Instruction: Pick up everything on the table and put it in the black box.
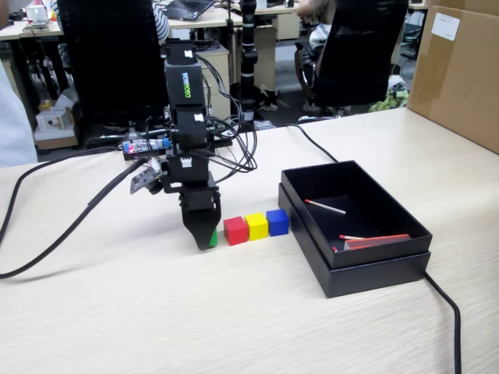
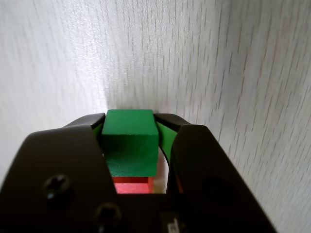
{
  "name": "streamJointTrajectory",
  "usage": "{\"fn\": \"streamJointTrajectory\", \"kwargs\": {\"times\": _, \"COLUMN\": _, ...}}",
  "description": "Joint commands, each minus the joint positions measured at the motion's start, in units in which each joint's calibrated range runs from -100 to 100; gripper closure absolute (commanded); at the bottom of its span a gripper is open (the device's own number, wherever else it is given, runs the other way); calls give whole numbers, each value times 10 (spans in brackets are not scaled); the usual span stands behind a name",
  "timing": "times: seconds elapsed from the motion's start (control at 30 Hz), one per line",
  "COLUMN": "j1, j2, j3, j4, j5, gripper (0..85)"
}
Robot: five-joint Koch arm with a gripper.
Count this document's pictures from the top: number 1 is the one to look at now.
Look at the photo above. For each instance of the controller board with red LED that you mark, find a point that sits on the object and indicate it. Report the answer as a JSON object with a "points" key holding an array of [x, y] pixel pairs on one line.
{"points": [[132, 148]]}

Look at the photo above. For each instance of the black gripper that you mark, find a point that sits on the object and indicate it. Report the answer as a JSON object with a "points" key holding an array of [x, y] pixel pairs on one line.
{"points": [[187, 171]]}

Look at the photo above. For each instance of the person in white shirt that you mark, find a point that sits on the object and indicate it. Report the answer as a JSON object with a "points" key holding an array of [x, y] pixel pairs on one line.
{"points": [[15, 128]]}

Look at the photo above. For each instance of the white cardboard box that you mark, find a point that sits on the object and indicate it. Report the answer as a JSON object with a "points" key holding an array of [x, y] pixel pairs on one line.
{"points": [[54, 124]]}

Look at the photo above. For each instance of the red wooden cube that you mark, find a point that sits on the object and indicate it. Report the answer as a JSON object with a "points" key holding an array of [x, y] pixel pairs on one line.
{"points": [[236, 231]]}

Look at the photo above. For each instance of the light wood office desk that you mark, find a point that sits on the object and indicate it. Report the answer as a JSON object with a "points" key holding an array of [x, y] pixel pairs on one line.
{"points": [[218, 17], [23, 34]]}

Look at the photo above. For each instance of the large brown cardboard box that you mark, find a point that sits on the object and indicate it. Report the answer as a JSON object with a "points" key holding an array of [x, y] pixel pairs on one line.
{"points": [[460, 78]]}

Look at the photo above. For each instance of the orange matchbox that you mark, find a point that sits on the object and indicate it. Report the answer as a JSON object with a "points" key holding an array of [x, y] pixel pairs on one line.
{"points": [[374, 241]]}

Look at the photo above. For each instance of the blue wooden cube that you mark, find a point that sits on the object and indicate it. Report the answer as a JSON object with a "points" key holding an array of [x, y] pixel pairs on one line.
{"points": [[277, 223]]}

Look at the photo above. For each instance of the black mesh office chair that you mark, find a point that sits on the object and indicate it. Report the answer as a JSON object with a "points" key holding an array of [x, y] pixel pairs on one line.
{"points": [[358, 50], [113, 58]]}

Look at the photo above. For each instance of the yellow wooden cube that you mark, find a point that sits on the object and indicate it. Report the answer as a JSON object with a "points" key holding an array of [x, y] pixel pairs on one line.
{"points": [[256, 226]]}

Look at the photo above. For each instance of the green plush toy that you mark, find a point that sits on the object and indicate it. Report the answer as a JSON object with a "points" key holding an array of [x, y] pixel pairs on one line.
{"points": [[386, 103]]}

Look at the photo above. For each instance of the black cardboard box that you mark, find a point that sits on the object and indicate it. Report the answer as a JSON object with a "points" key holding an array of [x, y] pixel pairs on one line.
{"points": [[382, 255]]}

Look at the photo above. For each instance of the green wooden cube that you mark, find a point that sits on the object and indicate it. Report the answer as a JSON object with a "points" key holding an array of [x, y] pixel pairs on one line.
{"points": [[214, 238]]}

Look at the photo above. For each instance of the dark open laptop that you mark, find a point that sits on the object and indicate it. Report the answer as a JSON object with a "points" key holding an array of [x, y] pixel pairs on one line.
{"points": [[187, 8]]}

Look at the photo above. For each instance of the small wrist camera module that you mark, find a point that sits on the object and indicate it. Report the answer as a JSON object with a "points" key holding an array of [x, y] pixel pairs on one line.
{"points": [[142, 181]]}

